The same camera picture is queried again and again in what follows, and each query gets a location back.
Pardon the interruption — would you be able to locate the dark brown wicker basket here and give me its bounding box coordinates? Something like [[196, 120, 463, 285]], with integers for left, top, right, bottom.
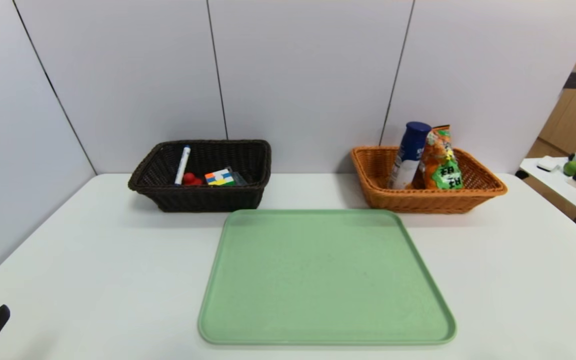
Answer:
[[128, 139, 273, 213]]

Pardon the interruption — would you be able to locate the orange wicker basket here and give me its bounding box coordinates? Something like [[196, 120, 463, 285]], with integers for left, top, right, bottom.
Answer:
[[350, 146, 508, 215]]

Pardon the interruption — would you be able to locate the white blue marker pen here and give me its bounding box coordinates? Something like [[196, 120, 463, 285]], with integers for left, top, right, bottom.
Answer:
[[174, 145, 192, 186]]

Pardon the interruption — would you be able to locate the grey clear compass case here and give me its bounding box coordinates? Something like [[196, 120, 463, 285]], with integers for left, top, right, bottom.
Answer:
[[225, 166, 248, 187]]

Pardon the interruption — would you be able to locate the white side table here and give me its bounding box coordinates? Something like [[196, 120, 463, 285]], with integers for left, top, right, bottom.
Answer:
[[519, 157, 576, 221]]

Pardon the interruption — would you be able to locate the multicolour puzzle cube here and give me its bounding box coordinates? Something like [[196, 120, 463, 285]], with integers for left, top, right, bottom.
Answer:
[[204, 169, 237, 187]]

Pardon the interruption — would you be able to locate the light green plastic tray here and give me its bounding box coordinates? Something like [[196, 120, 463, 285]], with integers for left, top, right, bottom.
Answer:
[[197, 208, 457, 346]]

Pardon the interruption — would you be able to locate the blue capped white bottle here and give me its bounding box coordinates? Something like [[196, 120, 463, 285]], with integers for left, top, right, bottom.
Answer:
[[388, 121, 433, 190]]

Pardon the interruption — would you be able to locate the orange green snack bag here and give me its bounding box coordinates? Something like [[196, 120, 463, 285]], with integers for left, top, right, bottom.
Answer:
[[419, 124, 465, 191]]

